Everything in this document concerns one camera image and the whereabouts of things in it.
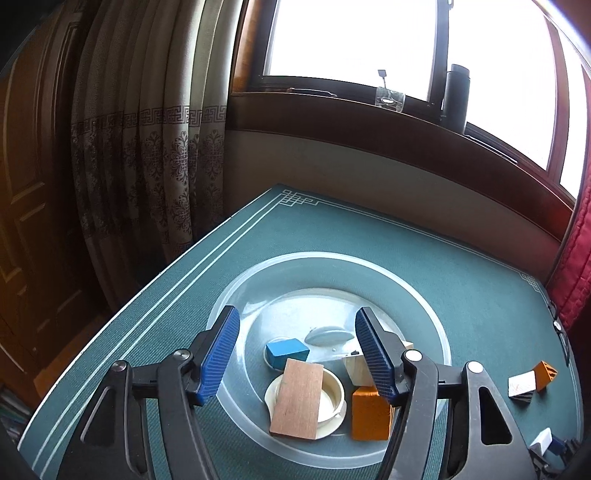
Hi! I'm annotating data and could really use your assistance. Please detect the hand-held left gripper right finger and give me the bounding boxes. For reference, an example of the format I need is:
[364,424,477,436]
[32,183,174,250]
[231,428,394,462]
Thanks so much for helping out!
[355,306,539,480]

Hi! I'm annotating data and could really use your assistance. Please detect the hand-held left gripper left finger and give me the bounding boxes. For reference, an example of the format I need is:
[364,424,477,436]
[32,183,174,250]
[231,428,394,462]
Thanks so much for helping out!
[55,305,241,480]

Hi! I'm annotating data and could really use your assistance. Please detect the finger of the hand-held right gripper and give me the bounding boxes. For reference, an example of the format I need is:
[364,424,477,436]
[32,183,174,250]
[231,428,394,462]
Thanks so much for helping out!
[529,450,566,480]
[549,436,580,463]

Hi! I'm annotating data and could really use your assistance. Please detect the white charger plug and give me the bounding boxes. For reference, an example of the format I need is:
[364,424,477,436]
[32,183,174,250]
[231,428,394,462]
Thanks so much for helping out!
[530,428,553,455]

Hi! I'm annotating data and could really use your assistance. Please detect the white triangular striped block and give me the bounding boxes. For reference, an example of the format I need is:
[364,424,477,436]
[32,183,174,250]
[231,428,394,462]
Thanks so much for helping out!
[342,340,414,388]

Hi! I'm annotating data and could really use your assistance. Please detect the clear plastic bowl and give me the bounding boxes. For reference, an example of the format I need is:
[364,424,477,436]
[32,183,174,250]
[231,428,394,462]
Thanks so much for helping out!
[203,250,451,470]

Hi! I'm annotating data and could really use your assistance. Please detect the orange triangular block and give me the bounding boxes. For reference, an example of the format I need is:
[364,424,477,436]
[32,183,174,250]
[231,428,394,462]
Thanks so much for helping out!
[351,385,397,441]
[533,360,558,393]

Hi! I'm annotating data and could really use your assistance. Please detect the blue triangular block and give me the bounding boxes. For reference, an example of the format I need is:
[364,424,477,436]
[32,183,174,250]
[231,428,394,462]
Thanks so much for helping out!
[266,338,310,371]

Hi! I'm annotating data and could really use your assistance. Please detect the brown rectangular wooden block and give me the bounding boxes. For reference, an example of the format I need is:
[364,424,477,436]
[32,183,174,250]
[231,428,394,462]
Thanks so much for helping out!
[269,359,325,441]

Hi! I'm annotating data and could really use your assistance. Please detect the white plastic cap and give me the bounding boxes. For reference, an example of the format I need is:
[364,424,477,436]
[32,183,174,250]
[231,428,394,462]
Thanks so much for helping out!
[264,367,347,438]

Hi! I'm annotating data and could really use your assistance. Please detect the green table mat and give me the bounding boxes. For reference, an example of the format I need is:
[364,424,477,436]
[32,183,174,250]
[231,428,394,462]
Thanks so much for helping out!
[16,184,583,480]

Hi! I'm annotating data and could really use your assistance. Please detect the white striped wooden block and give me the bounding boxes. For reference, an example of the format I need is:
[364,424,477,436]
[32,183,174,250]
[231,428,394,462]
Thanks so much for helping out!
[508,371,539,406]

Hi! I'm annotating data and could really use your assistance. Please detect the black eyeglasses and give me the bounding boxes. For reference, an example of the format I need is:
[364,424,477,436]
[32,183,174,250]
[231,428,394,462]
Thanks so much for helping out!
[549,300,573,365]

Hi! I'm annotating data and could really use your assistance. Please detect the red quilted cloth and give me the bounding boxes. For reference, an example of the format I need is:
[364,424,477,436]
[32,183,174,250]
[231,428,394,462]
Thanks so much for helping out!
[547,182,591,333]

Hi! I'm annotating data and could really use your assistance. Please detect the beige patterned curtain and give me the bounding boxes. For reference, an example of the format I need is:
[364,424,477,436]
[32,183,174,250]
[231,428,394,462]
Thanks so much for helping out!
[69,0,245,315]

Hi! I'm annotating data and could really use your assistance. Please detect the brown wooden door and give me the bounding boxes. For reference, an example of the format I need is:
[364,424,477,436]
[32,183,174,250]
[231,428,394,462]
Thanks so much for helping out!
[0,9,107,407]

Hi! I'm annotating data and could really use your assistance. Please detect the clear glass cup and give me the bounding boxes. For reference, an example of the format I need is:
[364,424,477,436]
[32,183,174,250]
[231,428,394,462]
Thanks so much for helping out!
[375,69,406,113]

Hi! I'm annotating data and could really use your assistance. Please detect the black thermos bottle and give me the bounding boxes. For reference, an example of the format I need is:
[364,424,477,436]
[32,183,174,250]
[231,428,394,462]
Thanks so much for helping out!
[441,64,471,134]

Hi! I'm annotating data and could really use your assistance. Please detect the wooden window frame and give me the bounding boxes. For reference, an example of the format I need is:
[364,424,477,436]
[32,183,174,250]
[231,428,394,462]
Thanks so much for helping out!
[231,0,591,206]

